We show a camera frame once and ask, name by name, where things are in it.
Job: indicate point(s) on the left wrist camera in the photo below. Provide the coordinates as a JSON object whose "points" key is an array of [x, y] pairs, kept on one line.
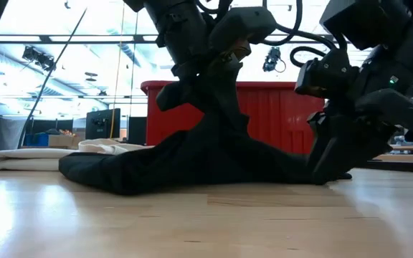
{"points": [[242, 25]]}

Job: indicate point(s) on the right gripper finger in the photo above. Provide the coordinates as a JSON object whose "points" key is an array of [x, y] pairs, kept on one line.
{"points": [[364, 150], [321, 154]]}

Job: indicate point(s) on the small black ceiling fixture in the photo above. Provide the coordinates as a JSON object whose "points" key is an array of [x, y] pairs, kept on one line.
{"points": [[91, 75]]}

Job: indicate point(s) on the black background box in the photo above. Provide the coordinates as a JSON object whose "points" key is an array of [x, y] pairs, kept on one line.
{"points": [[137, 130]]}

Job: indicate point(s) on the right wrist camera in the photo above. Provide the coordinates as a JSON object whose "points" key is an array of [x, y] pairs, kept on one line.
{"points": [[328, 75]]}

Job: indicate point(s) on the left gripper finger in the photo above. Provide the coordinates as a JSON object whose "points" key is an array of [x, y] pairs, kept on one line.
{"points": [[208, 100], [236, 104]]}

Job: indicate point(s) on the red plastic laundry bin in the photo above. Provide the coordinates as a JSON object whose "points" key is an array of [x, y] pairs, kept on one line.
{"points": [[282, 114]]}

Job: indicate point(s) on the brown cardboard box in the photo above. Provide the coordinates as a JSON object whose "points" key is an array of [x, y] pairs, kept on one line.
{"points": [[65, 141]]}

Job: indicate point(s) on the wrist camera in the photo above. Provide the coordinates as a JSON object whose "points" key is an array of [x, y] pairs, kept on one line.
{"points": [[242, 25], [328, 75]]}

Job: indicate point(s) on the cream canvas tote bag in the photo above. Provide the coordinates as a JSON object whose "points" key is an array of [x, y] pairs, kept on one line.
{"points": [[27, 159]]}

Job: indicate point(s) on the black cloth garment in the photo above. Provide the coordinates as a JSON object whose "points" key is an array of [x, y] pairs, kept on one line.
{"points": [[192, 161]]}

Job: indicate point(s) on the black background monitor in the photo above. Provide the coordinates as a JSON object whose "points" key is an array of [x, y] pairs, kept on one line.
{"points": [[102, 123]]}

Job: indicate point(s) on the black ceiling spotlight cluster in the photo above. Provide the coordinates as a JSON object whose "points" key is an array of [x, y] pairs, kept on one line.
{"points": [[38, 57]]}

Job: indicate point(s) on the blue background bin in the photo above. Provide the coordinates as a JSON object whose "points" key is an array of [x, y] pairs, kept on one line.
{"points": [[41, 139]]}

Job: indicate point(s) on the black hanging camera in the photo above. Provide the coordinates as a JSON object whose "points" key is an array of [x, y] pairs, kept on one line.
{"points": [[272, 59]]}

